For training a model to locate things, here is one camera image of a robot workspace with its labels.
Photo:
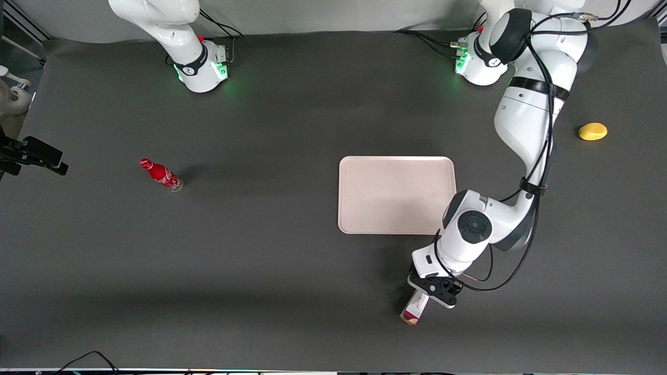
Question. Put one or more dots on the red plaid cookie box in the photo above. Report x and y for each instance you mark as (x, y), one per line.
(415, 310)

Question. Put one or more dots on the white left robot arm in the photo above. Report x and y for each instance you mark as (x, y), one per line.
(526, 130)

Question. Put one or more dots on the beige rectangular plastic tray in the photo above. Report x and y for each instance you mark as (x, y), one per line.
(391, 195)

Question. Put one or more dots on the red cola bottle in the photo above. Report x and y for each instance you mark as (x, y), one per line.
(162, 176)

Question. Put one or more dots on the yellow lemon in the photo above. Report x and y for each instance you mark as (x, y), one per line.
(593, 132)

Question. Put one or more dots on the aluminium frame profile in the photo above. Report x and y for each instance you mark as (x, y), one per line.
(21, 23)

